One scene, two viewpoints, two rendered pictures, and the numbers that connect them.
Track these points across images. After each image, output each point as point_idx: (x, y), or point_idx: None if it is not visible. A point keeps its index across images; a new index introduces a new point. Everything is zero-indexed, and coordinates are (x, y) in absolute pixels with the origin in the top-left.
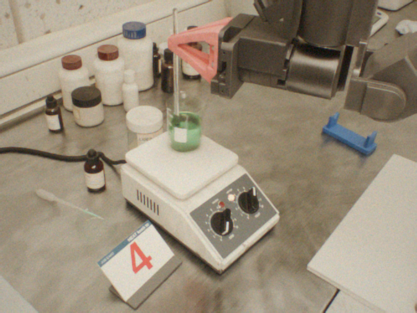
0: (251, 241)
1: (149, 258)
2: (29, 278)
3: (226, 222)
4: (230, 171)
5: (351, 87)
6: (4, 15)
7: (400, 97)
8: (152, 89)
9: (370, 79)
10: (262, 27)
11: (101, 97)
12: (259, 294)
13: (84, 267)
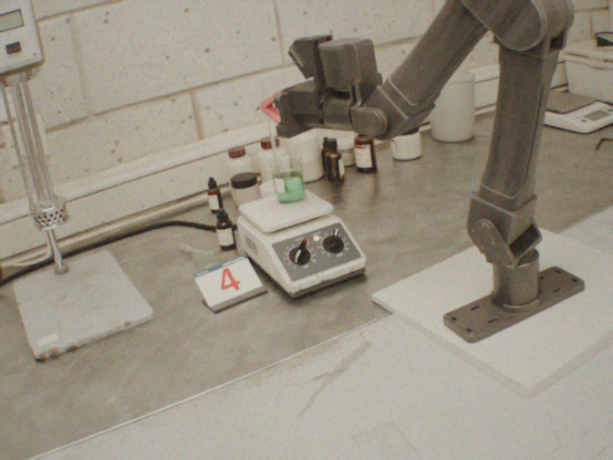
0: (326, 275)
1: (238, 282)
2: (152, 292)
3: (298, 250)
4: (325, 219)
5: (353, 114)
6: (188, 116)
7: (377, 115)
8: (319, 180)
9: (363, 107)
10: (312, 84)
11: (256, 180)
12: (317, 311)
13: (192, 289)
